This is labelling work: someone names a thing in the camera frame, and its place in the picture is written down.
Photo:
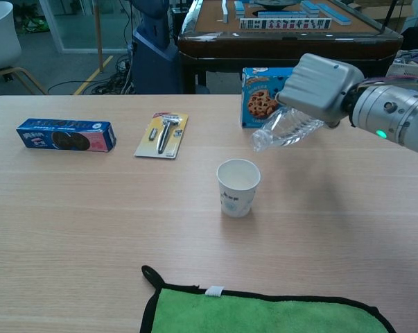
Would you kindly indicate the dark blue sandwich cookie box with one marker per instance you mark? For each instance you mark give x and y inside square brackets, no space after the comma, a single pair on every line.
[66,135]

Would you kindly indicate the white paper cup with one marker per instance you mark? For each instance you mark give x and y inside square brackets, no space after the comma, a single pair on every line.
[238,189]

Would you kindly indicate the row of mahjong tiles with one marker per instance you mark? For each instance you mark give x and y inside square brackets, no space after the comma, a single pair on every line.
[285,23]

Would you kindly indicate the brown mahjong table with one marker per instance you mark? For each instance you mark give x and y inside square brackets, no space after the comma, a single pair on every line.
[285,45]

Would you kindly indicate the razor in yellow blister pack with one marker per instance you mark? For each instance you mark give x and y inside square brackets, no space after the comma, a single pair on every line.
[163,135]

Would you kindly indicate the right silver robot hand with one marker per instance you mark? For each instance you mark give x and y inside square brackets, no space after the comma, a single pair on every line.
[319,86]

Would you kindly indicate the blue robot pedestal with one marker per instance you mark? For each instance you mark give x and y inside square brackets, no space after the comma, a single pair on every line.
[153,59]

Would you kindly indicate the blue chocolate chip cookie box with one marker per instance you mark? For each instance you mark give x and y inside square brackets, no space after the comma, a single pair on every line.
[259,100]

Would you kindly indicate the transparent plastic bottle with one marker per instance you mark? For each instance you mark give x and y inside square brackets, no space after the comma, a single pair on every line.
[285,130]

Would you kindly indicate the green microfiber cloth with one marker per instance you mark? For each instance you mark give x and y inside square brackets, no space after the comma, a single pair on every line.
[264,315]

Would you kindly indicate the white chair with wooden legs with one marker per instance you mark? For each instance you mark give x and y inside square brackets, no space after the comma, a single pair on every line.
[0,38]

